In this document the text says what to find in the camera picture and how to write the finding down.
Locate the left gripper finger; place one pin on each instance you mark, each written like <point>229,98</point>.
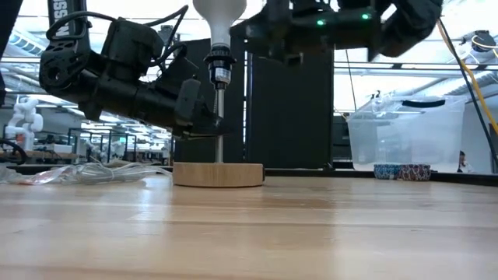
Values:
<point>208,126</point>

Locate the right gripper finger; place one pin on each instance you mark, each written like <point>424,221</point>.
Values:
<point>264,35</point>

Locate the white flood lightbulb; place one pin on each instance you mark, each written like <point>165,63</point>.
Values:
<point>219,19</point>

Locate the wooden base table lamp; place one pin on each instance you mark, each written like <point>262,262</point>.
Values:
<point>218,175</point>

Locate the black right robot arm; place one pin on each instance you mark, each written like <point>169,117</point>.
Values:
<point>408,23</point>

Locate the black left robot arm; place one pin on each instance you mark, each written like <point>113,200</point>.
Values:
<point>64,70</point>

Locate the black partition panel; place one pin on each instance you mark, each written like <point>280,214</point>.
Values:
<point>292,116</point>
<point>235,128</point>

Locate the white robot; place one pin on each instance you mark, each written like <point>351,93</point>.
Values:
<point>25,116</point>

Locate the red white warning tag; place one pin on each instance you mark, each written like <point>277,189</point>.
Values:
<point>43,179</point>

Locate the black curved tube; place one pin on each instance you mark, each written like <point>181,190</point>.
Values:
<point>22,152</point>

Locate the clear plastic storage bin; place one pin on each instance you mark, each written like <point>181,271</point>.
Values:
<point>408,136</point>

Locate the blue patterned roll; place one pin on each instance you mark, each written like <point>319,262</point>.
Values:
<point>387,172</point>

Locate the person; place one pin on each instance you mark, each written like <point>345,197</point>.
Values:
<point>463,159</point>

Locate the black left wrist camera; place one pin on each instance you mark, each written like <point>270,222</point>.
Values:
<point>132,43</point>

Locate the black aluminium table frame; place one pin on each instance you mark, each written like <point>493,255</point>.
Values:
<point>311,171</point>

